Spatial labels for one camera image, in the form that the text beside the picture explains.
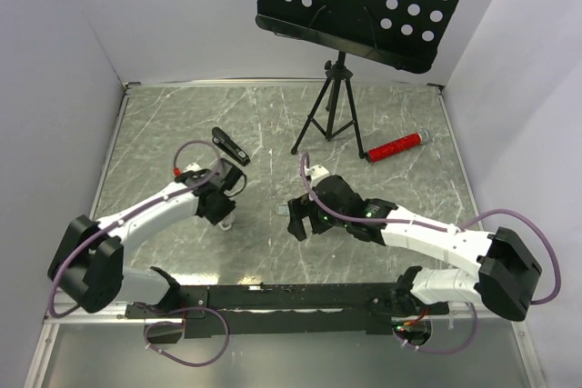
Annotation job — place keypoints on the black stapler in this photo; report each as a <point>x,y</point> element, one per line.
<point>225,143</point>

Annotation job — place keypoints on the white stapler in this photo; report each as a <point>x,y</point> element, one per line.
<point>227,223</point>

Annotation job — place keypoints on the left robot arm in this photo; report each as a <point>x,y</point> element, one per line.
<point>89,263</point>

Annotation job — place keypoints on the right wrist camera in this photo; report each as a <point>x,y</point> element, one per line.
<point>316,172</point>

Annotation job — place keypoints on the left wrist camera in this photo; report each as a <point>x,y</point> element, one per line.
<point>193,167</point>

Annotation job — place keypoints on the aluminium rail frame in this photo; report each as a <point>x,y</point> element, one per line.
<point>401,299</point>

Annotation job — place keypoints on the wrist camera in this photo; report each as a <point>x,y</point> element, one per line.
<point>316,172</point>
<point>193,167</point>

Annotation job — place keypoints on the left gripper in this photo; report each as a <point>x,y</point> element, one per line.
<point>227,207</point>

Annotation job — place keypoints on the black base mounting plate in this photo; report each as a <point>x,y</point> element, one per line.
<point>201,324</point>

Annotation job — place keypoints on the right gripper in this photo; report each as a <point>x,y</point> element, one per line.
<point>299,209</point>

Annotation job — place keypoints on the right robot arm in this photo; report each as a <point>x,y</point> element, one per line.
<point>495,269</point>

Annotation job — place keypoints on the black tripod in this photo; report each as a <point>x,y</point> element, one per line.
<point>338,76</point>

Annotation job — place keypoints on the red glitter tube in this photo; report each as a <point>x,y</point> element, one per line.
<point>400,145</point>

